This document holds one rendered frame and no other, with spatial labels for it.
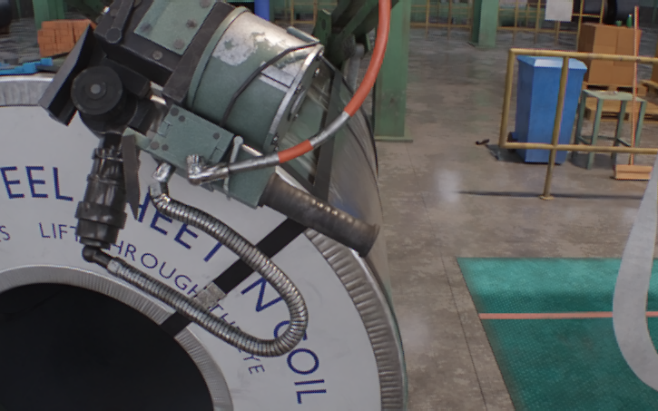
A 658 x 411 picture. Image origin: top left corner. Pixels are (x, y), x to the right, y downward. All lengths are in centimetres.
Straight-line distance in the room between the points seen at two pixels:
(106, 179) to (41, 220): 29
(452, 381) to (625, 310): 160
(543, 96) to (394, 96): 144
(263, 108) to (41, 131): 41
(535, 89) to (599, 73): 475
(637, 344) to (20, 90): 93
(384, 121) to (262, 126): 493
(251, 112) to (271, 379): 53
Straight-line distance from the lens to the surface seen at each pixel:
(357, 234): 60
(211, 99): 59
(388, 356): 92
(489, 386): 233
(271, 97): 57
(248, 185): 60
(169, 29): 64
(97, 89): 65
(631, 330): 80
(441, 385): 230
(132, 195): 58
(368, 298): 86
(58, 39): 1277
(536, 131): 504
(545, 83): 495
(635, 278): 75
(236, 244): 58
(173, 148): 59
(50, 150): 88
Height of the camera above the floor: 148
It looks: 23 degrees down
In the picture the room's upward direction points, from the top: 1 degrees clockwise
